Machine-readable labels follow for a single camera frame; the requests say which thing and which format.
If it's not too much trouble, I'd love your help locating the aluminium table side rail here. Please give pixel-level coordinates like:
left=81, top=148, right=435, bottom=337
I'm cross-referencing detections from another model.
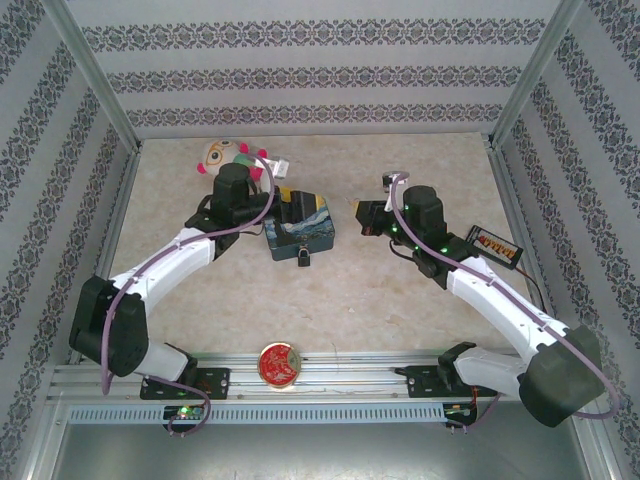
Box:
left=67, top=142, right=144, bottom=364
left=487, top=139, right=569, bottom=359

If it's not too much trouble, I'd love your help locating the starry night painted tin box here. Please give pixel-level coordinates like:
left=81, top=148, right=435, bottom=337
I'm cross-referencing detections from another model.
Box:
left=263, top=186, right=339, bottom=264

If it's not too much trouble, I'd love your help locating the slotted grey cable duct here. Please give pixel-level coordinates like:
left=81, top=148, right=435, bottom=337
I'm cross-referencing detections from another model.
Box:
left=67, top=403, right=446, bottom=425

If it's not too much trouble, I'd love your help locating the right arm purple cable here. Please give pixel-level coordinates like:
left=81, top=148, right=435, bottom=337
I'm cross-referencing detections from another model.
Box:
left=389, top=172, right=621, bottom=434

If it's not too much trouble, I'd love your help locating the round red gold tin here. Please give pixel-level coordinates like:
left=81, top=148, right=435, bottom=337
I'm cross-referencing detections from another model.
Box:
left=257, top=342, right=302, bottom=389

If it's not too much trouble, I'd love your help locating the aluminium frame post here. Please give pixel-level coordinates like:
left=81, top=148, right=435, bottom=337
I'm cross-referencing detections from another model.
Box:
left=39, top=0, right=144, bottom=151
left=489, top=0, right=586, bottom=149

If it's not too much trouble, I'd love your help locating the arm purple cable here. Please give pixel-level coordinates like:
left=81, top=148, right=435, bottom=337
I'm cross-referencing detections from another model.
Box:
left=389, top=172, right=621, bottom=434
left=101, top=155, right=277, bottom=439

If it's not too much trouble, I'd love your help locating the black box with red pattern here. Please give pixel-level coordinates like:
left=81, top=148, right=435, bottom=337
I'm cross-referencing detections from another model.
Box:
left=465, top=224, right=525, bottom=269

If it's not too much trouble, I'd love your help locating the plush doll with glasses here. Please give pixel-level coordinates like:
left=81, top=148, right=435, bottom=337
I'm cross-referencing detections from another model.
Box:
left=194, top=138, right=271, bottom=184

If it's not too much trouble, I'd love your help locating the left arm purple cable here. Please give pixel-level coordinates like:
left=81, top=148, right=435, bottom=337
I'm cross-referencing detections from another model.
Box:
left=101, top=155, right=277, bottom=439

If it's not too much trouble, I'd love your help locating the thin red black wire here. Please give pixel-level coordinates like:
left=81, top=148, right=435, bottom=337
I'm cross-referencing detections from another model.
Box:
left=513, top=259, right=546, bottom=314

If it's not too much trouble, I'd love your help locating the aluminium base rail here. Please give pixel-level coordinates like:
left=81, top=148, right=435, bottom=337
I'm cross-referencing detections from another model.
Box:
left=47, top=349, right=586, bottom=404

